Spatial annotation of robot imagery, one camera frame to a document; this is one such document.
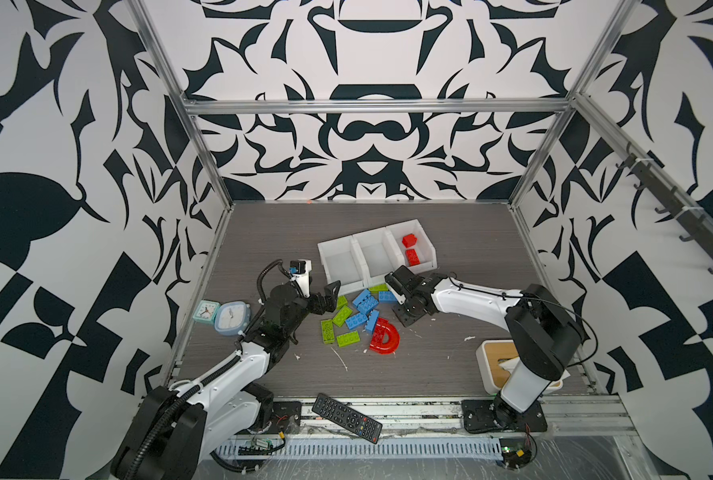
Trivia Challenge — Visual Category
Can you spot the red arch lego piece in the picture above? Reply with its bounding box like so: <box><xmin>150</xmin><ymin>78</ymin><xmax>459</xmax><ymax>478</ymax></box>
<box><xmin>369</xmin><ymin>318</ymin><xmax>401</xmax><ymax>355</ymax></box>

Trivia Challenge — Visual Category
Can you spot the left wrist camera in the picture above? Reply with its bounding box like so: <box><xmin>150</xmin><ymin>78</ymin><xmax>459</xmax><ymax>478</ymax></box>
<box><xmin>288</xmin><ymin>259</ymin><xmax>312</xmax><ymax>298</ymax></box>

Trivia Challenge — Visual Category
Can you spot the white cable duct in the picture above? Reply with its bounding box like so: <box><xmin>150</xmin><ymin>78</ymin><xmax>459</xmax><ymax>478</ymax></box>
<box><xmin>218</xmin><ymin>437</ymin><xmax>503</xmax><ymax>461</ymax></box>

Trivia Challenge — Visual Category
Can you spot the green lego brick bottom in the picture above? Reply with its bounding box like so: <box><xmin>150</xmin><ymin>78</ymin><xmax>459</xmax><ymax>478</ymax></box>
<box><xmin>336</xmin><ymin>331</ymin><xmax>361</xmax><ymax>348</ymax></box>

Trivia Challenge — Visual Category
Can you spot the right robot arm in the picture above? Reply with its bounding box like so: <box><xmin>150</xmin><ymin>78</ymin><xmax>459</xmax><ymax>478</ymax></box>
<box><xmin>385</xmin><ymin>266</ymin><xmax>591</xmax><ymax>417</ymax></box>

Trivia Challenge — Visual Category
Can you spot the green circuit board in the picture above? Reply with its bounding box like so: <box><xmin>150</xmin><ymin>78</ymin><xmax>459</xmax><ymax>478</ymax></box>
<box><xmin>500</xmin><ymin>442</ymin><xmax>536</xmax><ymax>471</ymax></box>
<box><xmin>238</xmin><ymin>439</ymin><xmax>286</xmax><ymax>456</ymax></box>

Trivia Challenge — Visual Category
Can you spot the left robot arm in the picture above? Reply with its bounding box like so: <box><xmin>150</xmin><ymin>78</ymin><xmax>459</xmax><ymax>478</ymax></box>
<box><xmin>110</xmin><ymin>280</ymin><xmax>340</xmax><ymax>479</ymax></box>

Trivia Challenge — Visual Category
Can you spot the green circuit board left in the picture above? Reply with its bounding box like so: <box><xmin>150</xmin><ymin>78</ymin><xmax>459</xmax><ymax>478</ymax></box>
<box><xmin>238</xmin><ymin>439</ymin><xmax>286</xmax><ymax>456</ymax></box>

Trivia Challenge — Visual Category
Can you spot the green circuit board right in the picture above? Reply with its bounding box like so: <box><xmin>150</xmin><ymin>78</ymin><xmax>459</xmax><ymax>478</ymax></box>
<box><xmin>500</xmin><ymin>442</ymin><xmax>536</xmax><ymax>471</ymax></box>

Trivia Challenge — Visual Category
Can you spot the blue lego brick large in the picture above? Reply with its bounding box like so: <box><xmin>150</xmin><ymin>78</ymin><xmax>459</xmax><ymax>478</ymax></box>
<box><xmin>352</xmin><ymin>289</ymin><xmax>379</xmax><ymax>314</ymax></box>

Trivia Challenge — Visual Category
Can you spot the black coat hook rail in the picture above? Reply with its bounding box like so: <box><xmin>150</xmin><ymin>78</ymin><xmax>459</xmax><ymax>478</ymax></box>
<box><xmin>617</xmin><ymin>141</ymin><xmax>713</xmax><ymax>275</ymax></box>

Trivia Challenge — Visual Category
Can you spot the small teal alarm clock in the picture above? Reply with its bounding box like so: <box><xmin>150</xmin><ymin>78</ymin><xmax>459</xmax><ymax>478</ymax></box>
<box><xmin>192</xmin><ymin>300</ymin><xmax>220</xmax><ymax>325</ymax></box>

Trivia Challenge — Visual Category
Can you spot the blue lego brick slim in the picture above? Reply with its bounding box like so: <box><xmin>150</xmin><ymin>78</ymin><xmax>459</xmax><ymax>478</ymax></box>
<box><xmin>366</xmin><ymin>309</ymin><xmax>380</xmax><ymax>333</ymax></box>

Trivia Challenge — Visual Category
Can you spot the green lego brick middle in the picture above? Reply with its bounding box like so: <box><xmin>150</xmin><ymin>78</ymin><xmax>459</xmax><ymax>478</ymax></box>
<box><xmin>332</xmin><ymin>306</ymin><xmax>352</xmax><ymax>327</ymax></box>

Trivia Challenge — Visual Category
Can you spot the red lego brick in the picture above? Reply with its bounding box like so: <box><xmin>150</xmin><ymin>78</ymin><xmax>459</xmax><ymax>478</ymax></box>
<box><xmin>406</xmin><ymin>249</ymin><xmax>421</xmax><ymax>266</ymax></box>
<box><xmin>402</xmin><ymin>234</ymin><xmax>418</xmax><ymax>249</ymax></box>

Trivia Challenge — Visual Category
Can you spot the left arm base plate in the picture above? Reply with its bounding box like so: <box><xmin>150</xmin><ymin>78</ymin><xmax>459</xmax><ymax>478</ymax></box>
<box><xmin>262</xmin><ymin>401</ymin><xmax>302</xmax><ymax>435</ymax></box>

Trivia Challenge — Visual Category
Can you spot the blue rimmed round clock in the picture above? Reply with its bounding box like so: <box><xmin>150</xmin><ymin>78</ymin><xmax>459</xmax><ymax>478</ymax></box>
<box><xmin>214</xmin><ymin>301</ymin><xmax>252</xmax><ymax>336</ymax></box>

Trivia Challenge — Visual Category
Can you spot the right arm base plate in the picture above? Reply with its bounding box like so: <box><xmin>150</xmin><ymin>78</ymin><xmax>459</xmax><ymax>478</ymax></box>
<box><xmin>461</xmin><ymin>397</ymin><xmax>549</xmax><ymax>434</ymax></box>

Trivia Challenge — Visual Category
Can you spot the black remote control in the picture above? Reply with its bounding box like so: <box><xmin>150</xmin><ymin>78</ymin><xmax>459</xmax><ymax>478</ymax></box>
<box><xmin>312</xmin><ymin>393</ymin><xmax>383</xmax><ymax>444</ymax></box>

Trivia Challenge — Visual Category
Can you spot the green lego brick left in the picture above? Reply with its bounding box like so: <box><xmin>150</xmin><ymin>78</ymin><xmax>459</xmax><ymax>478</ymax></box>
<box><xmin>320</xmin><ymin>320</ymin><xmax>336</xmax><ymax>345</ymax></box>

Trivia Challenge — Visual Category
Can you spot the white three-compartment bin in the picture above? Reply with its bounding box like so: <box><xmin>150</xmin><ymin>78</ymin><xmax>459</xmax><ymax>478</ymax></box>
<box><xmin>318</xmin><ymin>219</ymin><xmax>439</xmax><ymax>294</ymax></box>

